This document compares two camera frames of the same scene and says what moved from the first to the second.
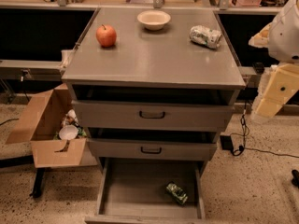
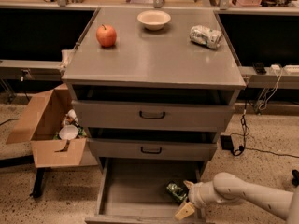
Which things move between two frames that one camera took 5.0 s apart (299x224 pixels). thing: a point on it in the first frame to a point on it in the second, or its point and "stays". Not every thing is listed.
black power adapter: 226,143 stays
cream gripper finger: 262,38 to 202,194
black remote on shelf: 259,67 stays
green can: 178,193 stays
